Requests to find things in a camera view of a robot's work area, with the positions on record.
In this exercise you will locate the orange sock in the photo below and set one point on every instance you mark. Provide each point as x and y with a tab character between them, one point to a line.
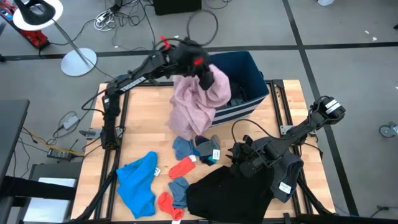
182	168
166	202

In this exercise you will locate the dark purple sock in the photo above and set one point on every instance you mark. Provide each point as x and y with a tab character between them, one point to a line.
201	140

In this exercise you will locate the slate blue sock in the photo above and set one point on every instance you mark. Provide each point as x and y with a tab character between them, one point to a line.
182	147
179	191

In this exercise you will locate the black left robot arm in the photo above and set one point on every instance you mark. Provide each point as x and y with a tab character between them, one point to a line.
130	84

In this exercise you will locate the grey metal bracket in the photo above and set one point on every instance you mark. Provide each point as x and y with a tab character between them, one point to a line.
90	133
286	129

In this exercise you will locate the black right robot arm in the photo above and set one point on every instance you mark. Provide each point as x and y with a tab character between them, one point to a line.
308	127

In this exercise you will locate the navy white-striped fabric bin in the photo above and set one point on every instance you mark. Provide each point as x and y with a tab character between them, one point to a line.
248	71

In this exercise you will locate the pink garment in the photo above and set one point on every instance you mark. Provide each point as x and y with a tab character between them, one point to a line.
192	109

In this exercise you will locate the grey caster wheel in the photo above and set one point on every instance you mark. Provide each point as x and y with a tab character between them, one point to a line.
387	130

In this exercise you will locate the black desk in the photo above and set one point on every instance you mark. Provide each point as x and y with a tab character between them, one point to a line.
12	130

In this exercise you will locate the black box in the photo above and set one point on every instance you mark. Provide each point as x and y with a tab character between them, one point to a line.
177	6

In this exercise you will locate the dark grey garment white tag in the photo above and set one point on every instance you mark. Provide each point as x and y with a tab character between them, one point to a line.
289	174

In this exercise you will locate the black power adapter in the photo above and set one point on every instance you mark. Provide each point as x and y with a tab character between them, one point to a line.
60	154

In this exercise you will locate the grey cabinet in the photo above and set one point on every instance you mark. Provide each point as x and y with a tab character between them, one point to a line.
49	205

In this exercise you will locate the grey power adapter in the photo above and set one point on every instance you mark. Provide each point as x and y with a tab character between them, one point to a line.
71	122

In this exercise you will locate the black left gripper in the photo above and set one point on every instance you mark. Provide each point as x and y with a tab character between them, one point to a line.
189	59

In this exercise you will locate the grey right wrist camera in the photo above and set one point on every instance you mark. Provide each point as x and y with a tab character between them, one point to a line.
252	168

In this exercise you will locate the bright blue shirt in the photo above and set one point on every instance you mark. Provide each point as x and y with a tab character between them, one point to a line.
136	186

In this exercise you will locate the white power strip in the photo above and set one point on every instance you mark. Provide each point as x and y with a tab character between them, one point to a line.
101	19

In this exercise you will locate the white round object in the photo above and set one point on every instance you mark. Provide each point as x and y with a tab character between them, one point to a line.
325	2

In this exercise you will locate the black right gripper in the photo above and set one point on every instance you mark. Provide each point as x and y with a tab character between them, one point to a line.
258	149

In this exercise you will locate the red toolbox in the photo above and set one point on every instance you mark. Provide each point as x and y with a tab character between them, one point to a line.
37	39

